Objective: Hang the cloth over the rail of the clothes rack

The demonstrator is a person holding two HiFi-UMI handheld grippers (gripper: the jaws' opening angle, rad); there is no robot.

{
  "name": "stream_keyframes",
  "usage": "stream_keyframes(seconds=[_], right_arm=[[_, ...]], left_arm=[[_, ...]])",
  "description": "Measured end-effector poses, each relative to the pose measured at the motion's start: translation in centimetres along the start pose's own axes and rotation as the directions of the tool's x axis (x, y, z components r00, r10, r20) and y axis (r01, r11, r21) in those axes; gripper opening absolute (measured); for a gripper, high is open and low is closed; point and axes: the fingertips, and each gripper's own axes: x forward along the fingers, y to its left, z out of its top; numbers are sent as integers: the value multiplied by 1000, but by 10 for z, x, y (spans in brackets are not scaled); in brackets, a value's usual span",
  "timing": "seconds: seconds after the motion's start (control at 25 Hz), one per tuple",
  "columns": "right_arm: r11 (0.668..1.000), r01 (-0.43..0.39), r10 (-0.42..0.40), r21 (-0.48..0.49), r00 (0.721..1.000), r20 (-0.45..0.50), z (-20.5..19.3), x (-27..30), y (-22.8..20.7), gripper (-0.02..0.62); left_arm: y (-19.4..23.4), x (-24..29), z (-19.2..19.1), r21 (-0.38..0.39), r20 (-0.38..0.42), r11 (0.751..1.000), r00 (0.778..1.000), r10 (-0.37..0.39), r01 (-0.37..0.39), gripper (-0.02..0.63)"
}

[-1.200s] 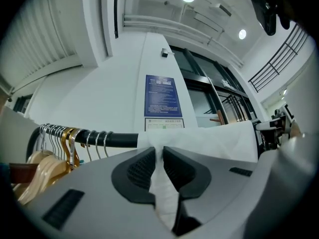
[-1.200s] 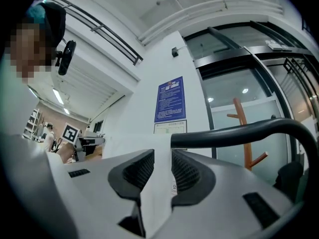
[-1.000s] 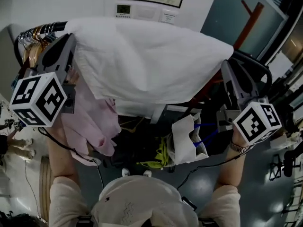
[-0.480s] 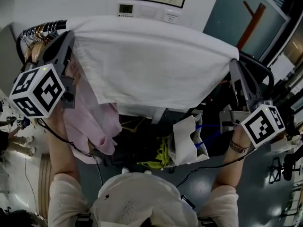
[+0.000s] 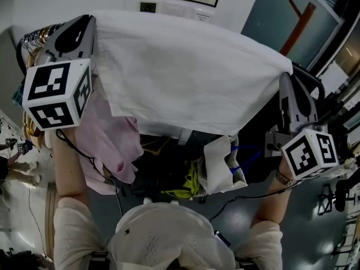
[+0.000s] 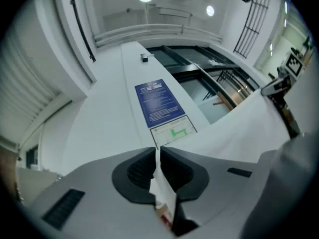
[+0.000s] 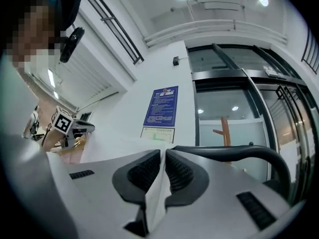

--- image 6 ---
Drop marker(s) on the white garment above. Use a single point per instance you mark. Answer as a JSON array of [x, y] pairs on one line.
[[236, 133]]

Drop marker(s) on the black window frame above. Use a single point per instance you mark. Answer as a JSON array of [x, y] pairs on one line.
[[189, 67]]

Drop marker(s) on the white roller shutter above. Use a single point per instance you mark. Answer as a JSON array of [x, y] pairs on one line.
[[22, 88]]

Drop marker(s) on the white ceiling pipes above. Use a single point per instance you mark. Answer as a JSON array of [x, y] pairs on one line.
[[154, 32]]

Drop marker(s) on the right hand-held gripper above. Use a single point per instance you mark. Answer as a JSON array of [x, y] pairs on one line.
[[294, 66]]

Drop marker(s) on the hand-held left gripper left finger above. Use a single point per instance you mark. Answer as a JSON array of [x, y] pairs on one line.
[[99, 203]]

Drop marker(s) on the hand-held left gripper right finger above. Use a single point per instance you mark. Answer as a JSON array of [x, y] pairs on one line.
[[219, 195]]

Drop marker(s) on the white floor plan sheet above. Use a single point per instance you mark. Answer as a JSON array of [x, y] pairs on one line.
[[173, 132]]

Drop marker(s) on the small grey wall box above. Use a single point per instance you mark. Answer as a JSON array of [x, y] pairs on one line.
[[145, 57]]

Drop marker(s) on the black railing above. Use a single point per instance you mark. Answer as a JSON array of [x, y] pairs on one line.
[[231, 81]]

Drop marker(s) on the black wall conduit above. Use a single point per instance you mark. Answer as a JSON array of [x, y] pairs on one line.
[[81, 26]]

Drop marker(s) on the blue notice poster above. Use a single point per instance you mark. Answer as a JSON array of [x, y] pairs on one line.
[[159, 103]]

